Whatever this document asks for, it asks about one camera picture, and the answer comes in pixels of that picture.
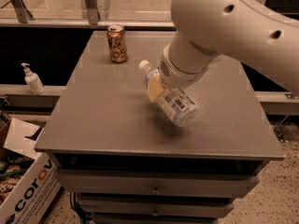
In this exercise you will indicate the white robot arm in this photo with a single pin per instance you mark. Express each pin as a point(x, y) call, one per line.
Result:
point(244, 30)

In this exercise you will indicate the left metal railing post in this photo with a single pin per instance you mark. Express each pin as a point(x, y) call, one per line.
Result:
point(22, 13)

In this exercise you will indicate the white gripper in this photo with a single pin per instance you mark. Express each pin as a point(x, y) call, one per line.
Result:
point(175, 74)

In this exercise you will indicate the gold soda can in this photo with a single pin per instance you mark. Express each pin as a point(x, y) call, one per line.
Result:
point(117, 43)

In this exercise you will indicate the blue label plastic bottle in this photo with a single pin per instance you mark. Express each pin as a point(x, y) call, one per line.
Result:
point(175, 103)

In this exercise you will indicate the top cabinet drawer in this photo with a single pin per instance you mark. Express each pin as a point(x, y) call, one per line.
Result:
point(157, 184)

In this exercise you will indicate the grey drawer cabinet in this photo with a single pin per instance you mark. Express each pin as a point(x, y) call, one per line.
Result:
point(104, 121)

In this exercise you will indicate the white corovan cardboard box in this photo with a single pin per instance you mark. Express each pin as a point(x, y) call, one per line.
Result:
point(31, 197)

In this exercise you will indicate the middle metal railing post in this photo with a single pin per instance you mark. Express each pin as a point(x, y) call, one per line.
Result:
point(92, 11)

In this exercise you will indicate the white pump dispenser bottle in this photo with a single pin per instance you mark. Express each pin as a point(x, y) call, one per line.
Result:
point(32, 80)

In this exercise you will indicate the metal railing post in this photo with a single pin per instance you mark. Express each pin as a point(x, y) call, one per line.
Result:
point(92, 11)
point(22, 13)

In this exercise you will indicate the cabinet drawer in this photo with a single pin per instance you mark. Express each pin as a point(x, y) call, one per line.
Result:
point(153, 206)
point(157, 184)

